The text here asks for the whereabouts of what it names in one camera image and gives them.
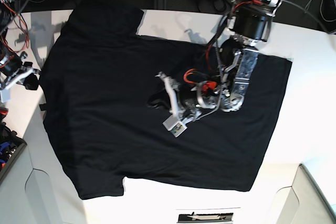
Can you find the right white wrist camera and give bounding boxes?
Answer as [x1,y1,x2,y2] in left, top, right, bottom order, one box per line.
[0,89,11,103]

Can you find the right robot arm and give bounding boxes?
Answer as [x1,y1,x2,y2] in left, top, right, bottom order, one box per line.
[1,0,39,91]

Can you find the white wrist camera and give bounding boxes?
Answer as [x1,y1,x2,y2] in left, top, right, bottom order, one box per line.
[163,115,187,137]
[0,89,11,103]

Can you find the black graphic t-shirt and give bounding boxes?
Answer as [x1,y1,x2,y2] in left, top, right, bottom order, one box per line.
[39,0,292,200]

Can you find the black tape strip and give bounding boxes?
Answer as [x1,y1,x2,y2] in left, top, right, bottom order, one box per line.
[39,103,47,111]

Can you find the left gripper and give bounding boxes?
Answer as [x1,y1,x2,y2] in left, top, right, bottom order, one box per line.
[148,71,218,124]

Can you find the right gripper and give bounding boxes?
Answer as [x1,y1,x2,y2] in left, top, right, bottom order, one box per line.
[1,53,40,90]

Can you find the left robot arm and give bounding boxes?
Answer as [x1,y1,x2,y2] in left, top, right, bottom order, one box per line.
[149,0,282,134]

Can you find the printed paper sheet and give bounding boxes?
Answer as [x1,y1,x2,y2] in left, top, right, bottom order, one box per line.
[176,207,241,223]

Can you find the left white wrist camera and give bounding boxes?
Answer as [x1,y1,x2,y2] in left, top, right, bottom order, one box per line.
[163,115,187,137]

